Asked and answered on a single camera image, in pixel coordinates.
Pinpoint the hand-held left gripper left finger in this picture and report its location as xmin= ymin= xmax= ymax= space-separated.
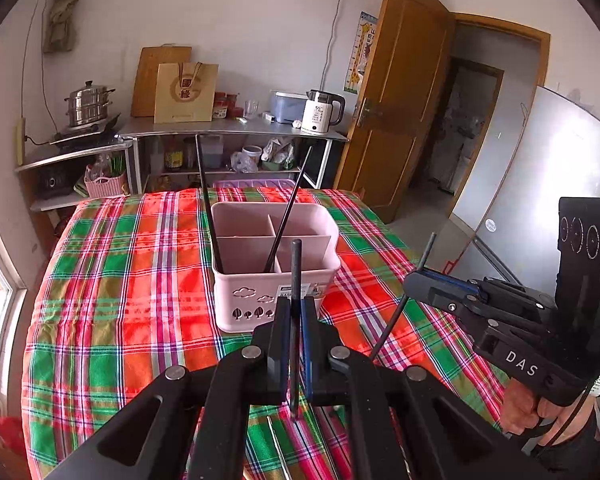
xmin=45 ymin=296 xmax=292 ymax=480

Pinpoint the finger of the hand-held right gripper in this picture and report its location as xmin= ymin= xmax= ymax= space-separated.
xmin=403 ymin=271 xmax=502 ymax=342
xmin=419 ymin=269 xmax=557 ymax=322

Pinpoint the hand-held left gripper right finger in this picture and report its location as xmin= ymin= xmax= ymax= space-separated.
xmin=300 ymin=296 xmax=546 ymax=480

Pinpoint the pink plastic utensil caddy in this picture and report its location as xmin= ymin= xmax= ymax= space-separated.
xmin=210 ymin=201 xmax=342 ymax=334

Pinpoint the person's right hand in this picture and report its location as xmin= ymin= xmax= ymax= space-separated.
xmin=500 ymin=379 xmax=598 ymax=448

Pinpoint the silver refrigerator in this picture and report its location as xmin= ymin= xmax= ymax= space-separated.
xmin=450 ymin=86 xmax=600 ymax=306

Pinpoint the purple plastic crate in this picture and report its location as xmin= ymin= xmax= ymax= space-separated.
xmin=212 ymin=178 xmax=297 ymax=190

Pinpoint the plaid tablecloth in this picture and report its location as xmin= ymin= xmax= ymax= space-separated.
xmin=22 ymin=187 xmax=511 ymax=480

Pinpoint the clear plastic bag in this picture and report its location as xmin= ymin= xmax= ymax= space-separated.
xmin=230 ymin=151 xmax=258 ymax=173

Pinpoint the plastic bag of food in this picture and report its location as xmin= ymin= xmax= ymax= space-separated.
xmin=261 ymin=137 xmax=297 ymax=171

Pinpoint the grey plastic jug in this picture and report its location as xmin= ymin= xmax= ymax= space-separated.
xmin=198 ymin=134 xmax=224 ymax=168

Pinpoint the dark sauce bottle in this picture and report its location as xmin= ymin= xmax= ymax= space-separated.
xmin=164 ymin=137 xmax=185 ymax=170

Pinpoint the steel shelf table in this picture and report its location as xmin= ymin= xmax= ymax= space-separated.
xmin=117 ymin=117 xmax=350 ymax=196

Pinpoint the white electric kettle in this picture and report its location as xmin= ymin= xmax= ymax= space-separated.
xmin=301 ymin=90 xmax=346 ymax=135

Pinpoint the clear plastic container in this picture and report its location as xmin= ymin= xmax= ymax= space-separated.
xmin=270 ymin=91 xmax=308 ymax=124

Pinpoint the wooden door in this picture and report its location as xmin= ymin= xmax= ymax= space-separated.
xmin=335 ymin=0 xmax=456 ymax=224

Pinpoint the pink woven basket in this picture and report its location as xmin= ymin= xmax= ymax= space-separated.
xmin=84 ymin=167 xmax=128 ymax=199

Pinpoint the tan paper gift bag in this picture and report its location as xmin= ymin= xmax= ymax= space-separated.
xmin=154 ymin=62 xmax=220 ymax=124

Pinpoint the black small appliance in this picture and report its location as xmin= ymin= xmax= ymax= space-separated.
xmin=35 ymin=162 xmax=73 ymax=200

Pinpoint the low steel shelf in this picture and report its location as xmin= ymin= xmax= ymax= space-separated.
xmin=15 ymin=140 xmax=136 ymax=212

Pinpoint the black induction cooker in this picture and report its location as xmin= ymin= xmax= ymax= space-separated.
xmin=50 ymin=114 xmax=123 ymax=150

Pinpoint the wooden cutting board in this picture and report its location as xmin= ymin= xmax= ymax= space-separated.
xmin=131 ymin=46 xmax=193 ymax=118

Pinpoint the stainless steel steamer pot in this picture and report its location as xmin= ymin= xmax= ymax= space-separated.
xmin=64 ymin=80 xmax=117 ymax=128

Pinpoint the beige power strip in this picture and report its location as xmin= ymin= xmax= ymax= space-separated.
xmin=14 ymin=119 xmax=27 ymax=167

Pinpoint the giraffe wall poster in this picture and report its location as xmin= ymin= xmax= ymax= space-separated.
xmin=343 ymin=11 xmax=378 ymax=93

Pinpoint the wooden door frame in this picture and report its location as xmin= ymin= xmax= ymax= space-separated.
xmin=410 ymin=12 xmax=552 ymax=221

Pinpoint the white wall cable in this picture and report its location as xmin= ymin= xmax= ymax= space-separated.
xmin=321 ymin=0 xmax=352 ymax=93

